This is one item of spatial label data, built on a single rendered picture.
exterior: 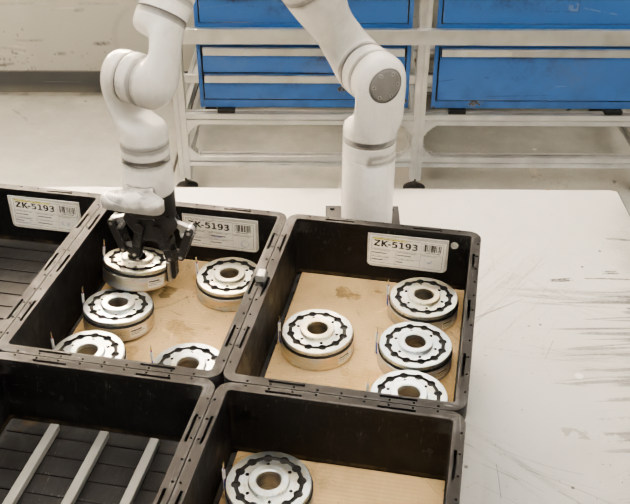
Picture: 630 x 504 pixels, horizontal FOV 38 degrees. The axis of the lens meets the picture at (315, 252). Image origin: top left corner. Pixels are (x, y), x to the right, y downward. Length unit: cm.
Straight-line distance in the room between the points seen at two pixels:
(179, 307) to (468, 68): 198
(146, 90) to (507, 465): 72
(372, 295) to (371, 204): 22
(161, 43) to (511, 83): 214
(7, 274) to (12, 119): 257
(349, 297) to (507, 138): 245
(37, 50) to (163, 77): 303
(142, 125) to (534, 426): 72
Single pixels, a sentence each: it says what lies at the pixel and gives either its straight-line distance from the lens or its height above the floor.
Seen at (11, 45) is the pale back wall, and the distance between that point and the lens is 430.
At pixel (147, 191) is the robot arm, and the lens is 132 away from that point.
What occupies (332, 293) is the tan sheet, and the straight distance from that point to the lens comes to 144.
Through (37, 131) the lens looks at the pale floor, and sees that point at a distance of 397.
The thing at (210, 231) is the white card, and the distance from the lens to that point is 149.
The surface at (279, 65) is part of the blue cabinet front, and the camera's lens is 319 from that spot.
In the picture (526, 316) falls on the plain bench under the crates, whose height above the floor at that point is 70.
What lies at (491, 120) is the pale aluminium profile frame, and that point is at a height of 28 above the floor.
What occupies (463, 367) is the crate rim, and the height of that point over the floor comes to 92.
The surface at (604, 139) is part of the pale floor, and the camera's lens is 392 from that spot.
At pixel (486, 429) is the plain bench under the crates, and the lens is 143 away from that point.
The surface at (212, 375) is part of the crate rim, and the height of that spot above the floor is 93.
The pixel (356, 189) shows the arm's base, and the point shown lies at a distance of 159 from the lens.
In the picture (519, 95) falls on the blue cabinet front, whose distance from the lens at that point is 329.
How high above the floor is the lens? 168
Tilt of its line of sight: 34 degrees down
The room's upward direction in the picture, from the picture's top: straight up
